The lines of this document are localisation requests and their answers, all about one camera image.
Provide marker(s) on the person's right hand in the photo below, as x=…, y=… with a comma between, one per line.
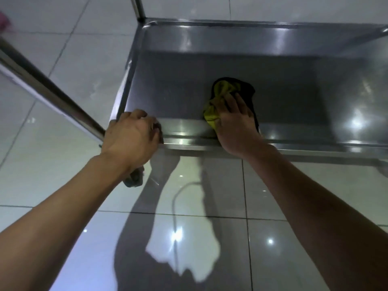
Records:
x=239, y=133

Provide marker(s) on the person's left hand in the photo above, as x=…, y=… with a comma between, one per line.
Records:
x=133, y=139

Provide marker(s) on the grey and yellow cleaning cloth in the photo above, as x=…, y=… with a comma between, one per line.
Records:
x=224, y=84

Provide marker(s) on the person's left forearm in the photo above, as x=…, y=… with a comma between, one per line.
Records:
x=54, y=221

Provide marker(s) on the person's right forearm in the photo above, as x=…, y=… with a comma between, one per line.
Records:
x=327, y=215

